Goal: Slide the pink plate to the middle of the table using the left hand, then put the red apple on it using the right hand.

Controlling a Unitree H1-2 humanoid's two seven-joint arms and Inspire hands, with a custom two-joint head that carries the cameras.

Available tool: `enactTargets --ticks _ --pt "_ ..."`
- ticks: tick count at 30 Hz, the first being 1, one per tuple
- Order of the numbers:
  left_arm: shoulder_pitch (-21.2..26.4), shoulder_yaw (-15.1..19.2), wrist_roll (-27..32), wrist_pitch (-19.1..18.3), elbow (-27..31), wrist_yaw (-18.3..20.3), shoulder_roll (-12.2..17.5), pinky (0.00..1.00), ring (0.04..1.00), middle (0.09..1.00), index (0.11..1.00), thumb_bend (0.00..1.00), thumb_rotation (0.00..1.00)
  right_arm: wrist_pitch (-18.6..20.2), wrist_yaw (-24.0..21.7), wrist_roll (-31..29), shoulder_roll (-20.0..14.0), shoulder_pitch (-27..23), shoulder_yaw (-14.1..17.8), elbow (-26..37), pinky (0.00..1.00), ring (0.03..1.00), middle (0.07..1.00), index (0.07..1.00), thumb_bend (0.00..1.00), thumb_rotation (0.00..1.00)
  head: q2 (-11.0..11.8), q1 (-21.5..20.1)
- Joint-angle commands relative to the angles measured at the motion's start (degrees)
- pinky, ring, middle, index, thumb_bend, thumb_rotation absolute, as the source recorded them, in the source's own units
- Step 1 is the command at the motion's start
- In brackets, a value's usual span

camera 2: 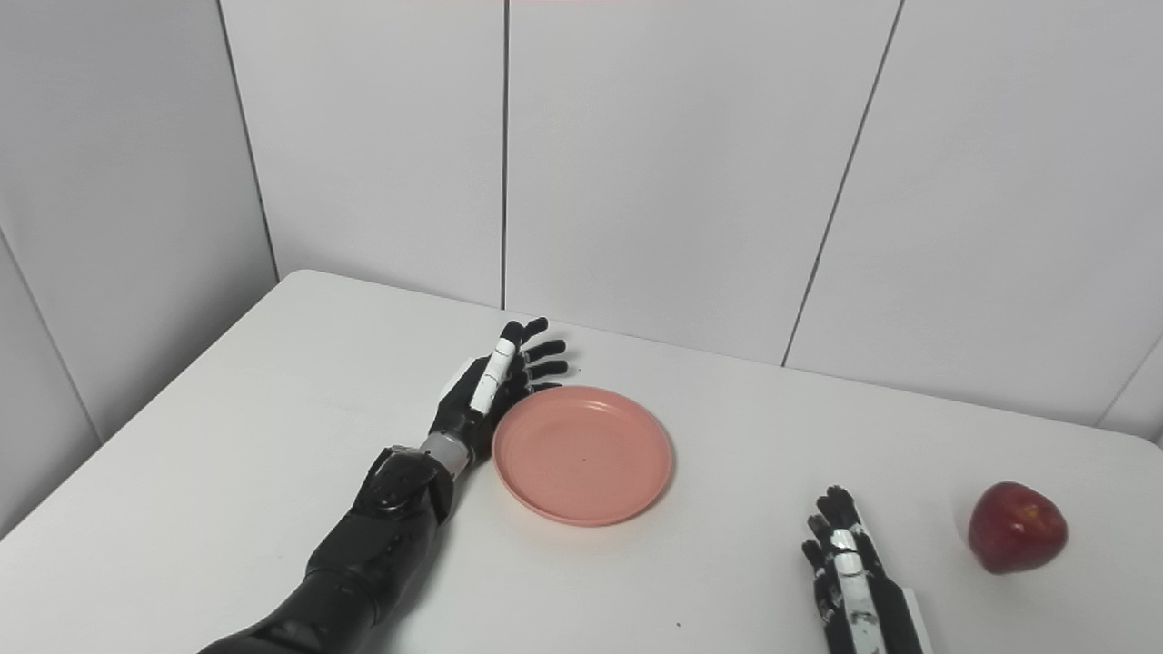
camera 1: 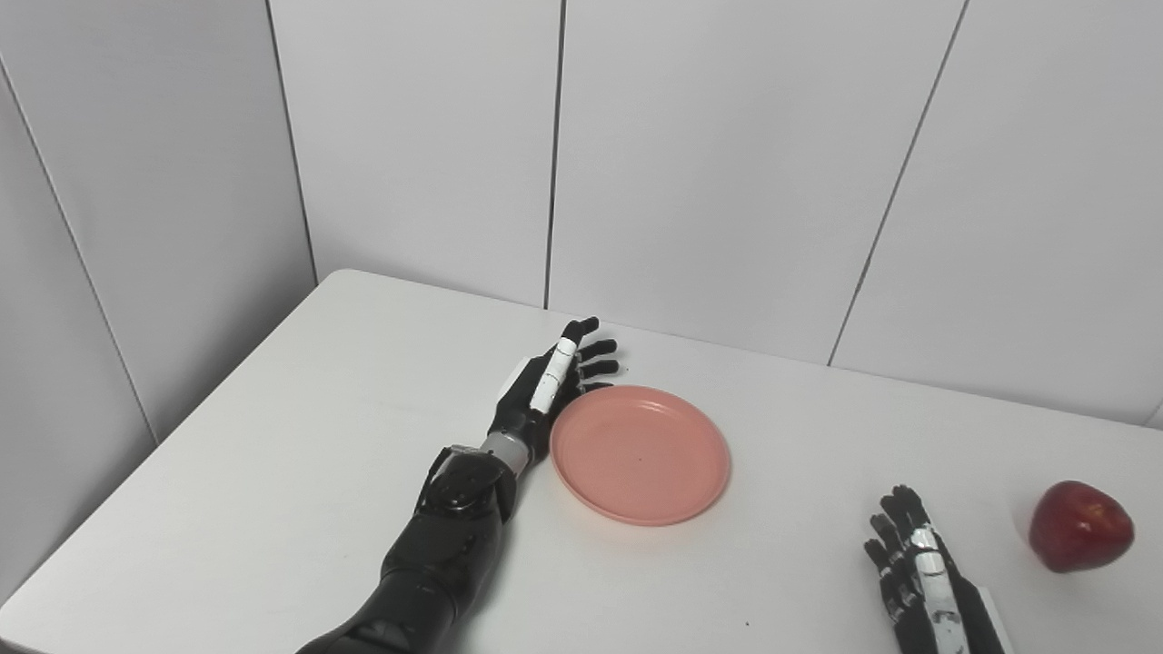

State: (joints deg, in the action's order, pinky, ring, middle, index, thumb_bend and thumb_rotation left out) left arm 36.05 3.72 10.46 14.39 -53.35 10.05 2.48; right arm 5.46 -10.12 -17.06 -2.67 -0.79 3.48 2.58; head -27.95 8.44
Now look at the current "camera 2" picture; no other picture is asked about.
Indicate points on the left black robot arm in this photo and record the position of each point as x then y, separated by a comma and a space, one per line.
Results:
363, 554

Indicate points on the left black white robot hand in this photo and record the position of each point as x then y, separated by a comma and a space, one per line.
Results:
482, 391

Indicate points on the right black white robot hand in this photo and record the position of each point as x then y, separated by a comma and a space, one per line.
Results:
859, 590

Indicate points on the red apple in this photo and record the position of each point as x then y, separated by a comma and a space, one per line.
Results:
1016, 529

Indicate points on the pink round plate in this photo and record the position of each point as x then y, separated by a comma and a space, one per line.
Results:
581, 456

